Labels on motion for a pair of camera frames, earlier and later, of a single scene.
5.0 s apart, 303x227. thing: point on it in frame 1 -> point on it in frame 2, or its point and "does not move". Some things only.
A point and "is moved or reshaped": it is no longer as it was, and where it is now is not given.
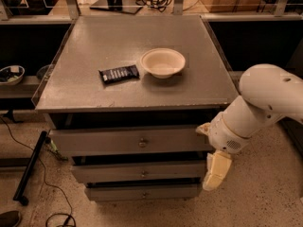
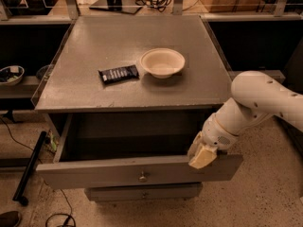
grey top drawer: (129, 142) is moved or reshaped
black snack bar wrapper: (119, 74) does not move
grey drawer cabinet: (128, 96) does not move
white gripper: (223, 135) -> (217, 135)
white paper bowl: (162, 62) does not move
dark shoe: (9, 218) does not move
